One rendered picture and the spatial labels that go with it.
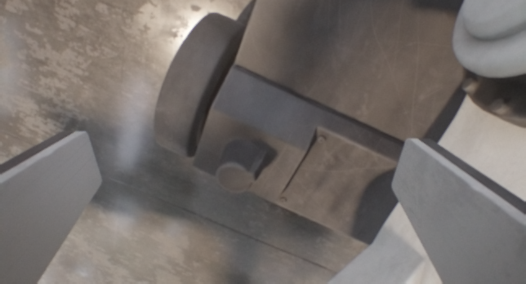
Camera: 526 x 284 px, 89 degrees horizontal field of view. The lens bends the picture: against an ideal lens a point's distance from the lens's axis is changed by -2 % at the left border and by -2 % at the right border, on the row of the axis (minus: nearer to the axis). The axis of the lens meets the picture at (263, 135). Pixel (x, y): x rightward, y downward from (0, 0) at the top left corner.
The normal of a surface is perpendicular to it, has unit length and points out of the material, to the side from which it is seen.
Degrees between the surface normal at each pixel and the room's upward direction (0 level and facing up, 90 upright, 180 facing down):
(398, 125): 0
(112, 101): 0
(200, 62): 43
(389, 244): 90
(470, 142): 90
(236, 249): 0
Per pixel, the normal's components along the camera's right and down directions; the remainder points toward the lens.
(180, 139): -0.27, 0.72
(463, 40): -0.91, -0.41
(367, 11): -0.19, 0.49
